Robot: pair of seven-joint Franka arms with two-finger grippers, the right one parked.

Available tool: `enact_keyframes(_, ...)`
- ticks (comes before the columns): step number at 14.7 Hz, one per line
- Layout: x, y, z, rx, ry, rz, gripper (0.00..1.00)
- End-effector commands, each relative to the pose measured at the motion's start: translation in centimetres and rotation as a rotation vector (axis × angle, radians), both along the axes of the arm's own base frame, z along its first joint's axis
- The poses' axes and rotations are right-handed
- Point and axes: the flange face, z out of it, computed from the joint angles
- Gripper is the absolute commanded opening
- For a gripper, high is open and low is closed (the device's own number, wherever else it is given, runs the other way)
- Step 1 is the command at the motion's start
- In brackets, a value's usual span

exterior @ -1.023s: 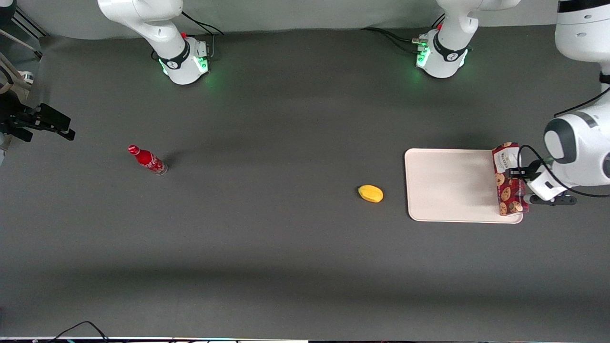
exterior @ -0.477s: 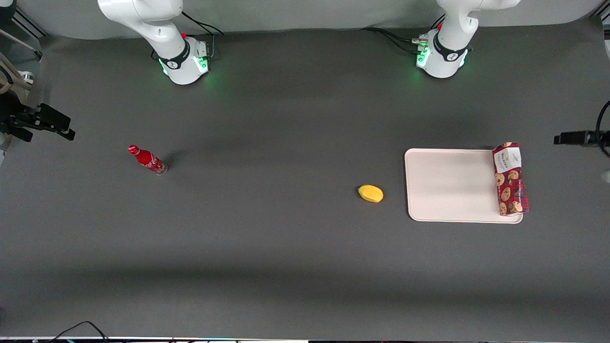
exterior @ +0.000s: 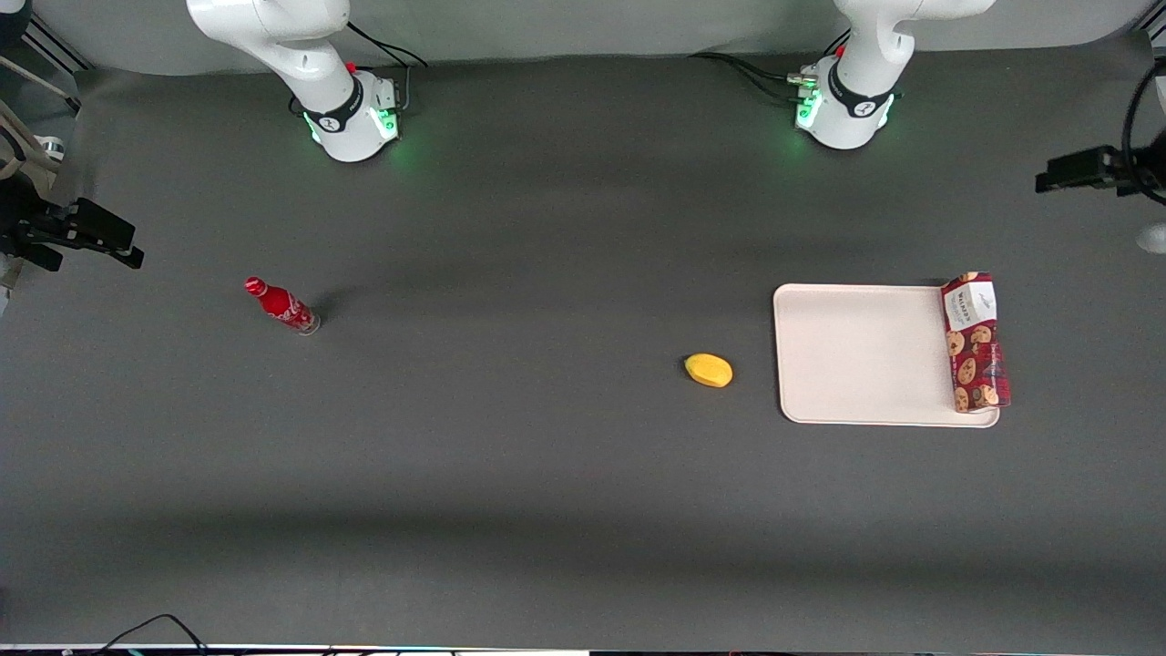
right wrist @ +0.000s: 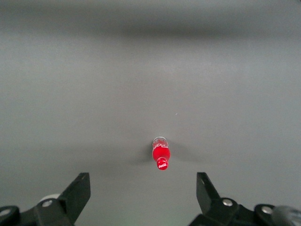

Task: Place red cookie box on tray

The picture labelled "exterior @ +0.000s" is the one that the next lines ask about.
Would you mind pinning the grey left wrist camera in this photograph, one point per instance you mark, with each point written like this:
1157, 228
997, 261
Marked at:
1153, 239

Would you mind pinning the beige rectangular tray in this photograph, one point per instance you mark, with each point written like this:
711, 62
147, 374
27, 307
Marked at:
865, 355

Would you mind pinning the black metal frame bar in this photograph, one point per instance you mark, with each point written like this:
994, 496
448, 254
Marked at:
55, 46

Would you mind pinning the yellow mango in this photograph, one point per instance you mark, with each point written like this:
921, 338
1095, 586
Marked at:
709, 370

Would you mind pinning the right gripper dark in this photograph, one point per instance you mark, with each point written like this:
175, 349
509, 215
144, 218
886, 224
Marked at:
25, 226

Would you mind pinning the red cookie box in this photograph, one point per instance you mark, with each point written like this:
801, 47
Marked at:
976, 351

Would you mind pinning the red cola bottle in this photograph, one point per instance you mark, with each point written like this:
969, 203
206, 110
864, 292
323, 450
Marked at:
281, 304

